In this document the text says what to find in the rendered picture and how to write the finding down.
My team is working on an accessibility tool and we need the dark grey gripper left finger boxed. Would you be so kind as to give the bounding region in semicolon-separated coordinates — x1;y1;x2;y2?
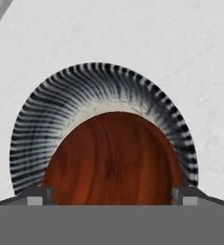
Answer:
0;185;55;207

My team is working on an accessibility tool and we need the reddish brown wooden bowl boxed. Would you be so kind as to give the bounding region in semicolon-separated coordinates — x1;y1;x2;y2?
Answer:
41;111;184;206

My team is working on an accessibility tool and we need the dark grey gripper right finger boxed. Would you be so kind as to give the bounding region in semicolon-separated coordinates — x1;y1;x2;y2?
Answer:
170;185;224;207

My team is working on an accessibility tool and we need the black and white striped bowl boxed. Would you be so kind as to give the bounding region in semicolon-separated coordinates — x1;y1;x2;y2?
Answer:
9;61;200;196

